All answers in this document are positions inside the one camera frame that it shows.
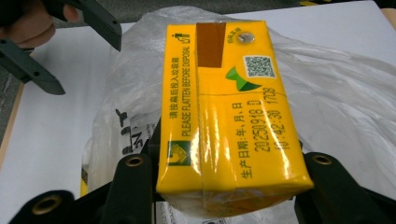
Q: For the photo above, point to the white table mat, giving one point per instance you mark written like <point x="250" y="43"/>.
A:
<point x="53" y="140"/>

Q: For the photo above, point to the yellow black hazard tape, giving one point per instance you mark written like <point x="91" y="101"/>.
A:
<point x="308" y="3"/>

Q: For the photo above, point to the clear printed plastic bag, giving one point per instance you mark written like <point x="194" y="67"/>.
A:
<point x="336" y="102"/>

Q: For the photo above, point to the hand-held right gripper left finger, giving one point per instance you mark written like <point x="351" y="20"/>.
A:
<point x="134" y="186"/>

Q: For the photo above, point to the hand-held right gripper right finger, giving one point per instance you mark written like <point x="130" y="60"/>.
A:
<point x="330" y="186"/>

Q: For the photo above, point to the yellow drink carton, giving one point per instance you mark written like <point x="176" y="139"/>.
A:
<point x="233" y="124"/>

